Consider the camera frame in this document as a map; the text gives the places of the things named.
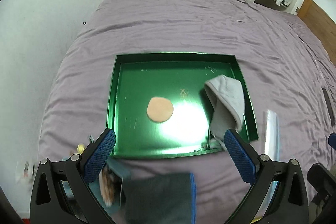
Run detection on dark grey blue-edged cloth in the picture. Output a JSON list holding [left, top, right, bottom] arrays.
[[123, 173, 197, 224]]

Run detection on wooden headboard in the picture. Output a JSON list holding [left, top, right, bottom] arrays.
[[296, 0, 336, 65]]

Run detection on beige round powder puff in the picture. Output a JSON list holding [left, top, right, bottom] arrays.
[[146, 97, 174, 123]]

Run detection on green shallow tray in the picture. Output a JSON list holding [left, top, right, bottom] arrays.
[[106, 52, 244, 159]]

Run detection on wrapped round snack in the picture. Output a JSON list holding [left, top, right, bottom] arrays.
[[98, 165, 121, 207]]

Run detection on dark strip on bed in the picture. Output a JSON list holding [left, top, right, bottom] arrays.
[[322, 88, 335, 127]]

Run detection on clear plastic zip bag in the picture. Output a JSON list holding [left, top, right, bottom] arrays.
[[254, 109, 280, 221]]

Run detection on purple bed sheet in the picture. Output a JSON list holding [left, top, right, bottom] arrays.
[[37, 0, 336, 224]]

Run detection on packaged black items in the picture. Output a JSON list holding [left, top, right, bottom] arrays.
[[15, 160, 36, 184]]

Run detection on teal desk organizer box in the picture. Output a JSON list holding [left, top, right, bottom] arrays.
[[88, 157, 131, 215]]

